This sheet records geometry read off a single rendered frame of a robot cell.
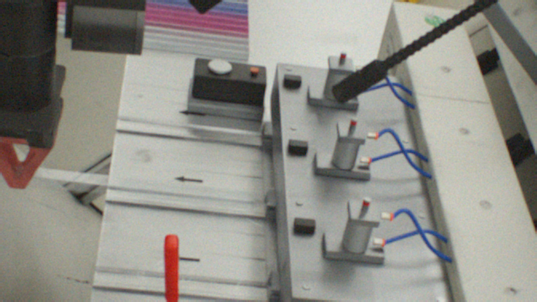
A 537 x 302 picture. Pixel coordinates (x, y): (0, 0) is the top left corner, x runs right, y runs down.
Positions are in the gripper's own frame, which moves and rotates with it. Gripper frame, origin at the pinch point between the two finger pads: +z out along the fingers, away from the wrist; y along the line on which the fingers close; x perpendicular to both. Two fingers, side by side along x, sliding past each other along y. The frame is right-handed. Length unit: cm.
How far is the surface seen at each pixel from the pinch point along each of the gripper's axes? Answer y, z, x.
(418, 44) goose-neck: -5.3, -22.0, -31.2
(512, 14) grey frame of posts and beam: 21, -12, -47
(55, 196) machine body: 45, 41, 2
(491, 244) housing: -10.2, -6.7, -40.7
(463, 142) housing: 4.0, -6.7, -40.6
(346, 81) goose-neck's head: -5.3, -17.8, -26.3
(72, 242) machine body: 39, 44, -2
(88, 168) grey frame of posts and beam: 51, 40, -2
